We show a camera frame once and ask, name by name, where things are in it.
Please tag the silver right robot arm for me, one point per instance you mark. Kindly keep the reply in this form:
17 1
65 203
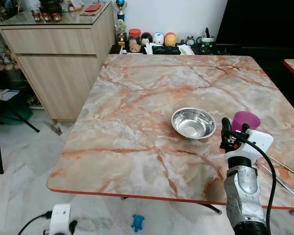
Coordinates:
242 193

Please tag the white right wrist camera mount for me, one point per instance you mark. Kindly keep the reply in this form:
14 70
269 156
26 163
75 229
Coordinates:
257 143

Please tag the stainless steel bowl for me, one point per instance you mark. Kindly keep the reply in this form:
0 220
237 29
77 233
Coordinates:
193 123

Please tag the steel spoon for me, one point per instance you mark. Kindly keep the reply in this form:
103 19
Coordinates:
281 183

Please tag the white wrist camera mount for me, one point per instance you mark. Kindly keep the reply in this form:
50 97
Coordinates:
257 143
60 218

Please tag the red flat book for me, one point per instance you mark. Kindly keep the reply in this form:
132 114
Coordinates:
93 8

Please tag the black round figurine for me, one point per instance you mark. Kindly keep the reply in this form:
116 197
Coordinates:
146 39

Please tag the small gold trophy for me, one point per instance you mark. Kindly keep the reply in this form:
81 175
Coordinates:
121 33

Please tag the tall blue gold trophy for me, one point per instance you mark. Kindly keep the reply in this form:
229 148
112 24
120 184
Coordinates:
120 7

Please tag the black flat box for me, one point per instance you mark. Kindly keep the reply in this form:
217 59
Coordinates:
165 49

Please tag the blue turtle toy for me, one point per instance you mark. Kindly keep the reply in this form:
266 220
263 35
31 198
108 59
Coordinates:
137 223

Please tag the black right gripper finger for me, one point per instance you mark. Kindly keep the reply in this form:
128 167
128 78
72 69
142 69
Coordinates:
226 126

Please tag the purple plastic cup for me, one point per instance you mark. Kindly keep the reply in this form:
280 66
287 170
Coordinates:
246 119

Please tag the dark green mug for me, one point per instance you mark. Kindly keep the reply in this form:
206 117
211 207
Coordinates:
208 41

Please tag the black television screen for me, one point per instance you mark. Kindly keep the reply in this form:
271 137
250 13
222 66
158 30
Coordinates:
264 22

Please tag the black table leg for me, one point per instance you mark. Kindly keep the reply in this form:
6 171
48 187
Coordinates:
209 208

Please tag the light wooden cabinet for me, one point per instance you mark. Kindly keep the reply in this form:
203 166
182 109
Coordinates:
59 63

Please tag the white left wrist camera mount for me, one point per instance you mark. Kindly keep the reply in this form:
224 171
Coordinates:
60 218

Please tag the orange round figurine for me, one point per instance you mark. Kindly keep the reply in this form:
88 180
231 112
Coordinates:
170 39

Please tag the green plastic basin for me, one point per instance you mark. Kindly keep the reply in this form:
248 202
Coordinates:
17 117

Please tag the red lidded clear jar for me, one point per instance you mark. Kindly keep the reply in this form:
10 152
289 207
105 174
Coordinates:
134 43

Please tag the steel fork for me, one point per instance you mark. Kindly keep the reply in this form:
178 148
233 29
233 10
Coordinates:
286 168

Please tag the white blue round figurine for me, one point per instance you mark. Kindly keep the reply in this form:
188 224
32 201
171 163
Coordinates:
159 38

